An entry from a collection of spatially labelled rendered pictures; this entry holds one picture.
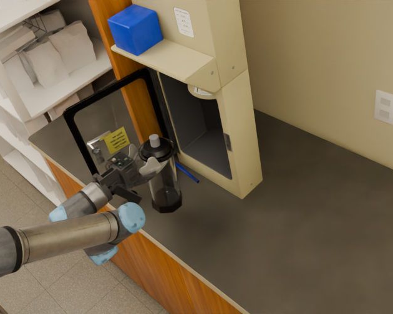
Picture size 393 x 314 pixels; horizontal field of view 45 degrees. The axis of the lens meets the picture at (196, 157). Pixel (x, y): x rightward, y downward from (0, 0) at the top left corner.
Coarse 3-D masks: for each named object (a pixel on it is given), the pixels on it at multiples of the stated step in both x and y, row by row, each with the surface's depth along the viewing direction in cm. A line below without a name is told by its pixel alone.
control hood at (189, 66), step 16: (112, 48) 138; (160, 48) 133; (176, 48) 131; (144, 64) 130; (160, 64) 127; (176, 64) 125; (192, 64) 124; (208, 64) 123; (192, 80) 121; (208, 80) 126
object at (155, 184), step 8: (168, 152) 139; (168, 168) 142; (160, 176) 142; (168, 176) 143; (176, 176) 147; (152, 184) 145; (160, 184) 144; (168, 184) 145; (176, 184) 148; (152, 192) 148; (160, 192) 146; (168, 192) 147; (176, 192) 149; (152, 200) 153; (160, 200) 149; (168, 200) 149; (176, 200) 150
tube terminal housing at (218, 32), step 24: (144, 0) 132; (168, 0) 124; (192, 0) 117; (216, 0) 116; (168, 24) 131; (192, 24) 123; (216, 24) 119; (240, 24) 126; (192, 48) 129; (216, 48) 123; (240, 48) 130; (240, 72) 134; (216, 96) 135; (240, 96) 138; (240, 120) 143; (240, 144) 148; (192, 168) 177; (240, 168) 154; (240, 192) 160
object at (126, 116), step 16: (144, 80) 152; (112, 96) 148; (128, 96) 151; (144, 96) 155; (64, 112) 141; (80, 112) 144; (96, 112) 147; (112, 112) 151; (128, 112) 155; (144, 112) 158; (80, 128) 147; (96, 128) 150; (112, 128) 154; (128, 128) 158; (144, 128) 162; (96, 144) 153; (112, 144) 157; (128, 144) 161; (96, 160) 157
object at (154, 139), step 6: (150, 138) 138; (156, 138) 138; (162, 138) 142; (144, 144) 141; (150, 144) 140; (156, 144) 139; (162, 144) 140; (168, 144) 140; (144, 150) 139; (150, 150) 139; (156, 150) 138; (162, 150) 138; (168, 150) 139; (150, 156) 138; (156, 156) 138
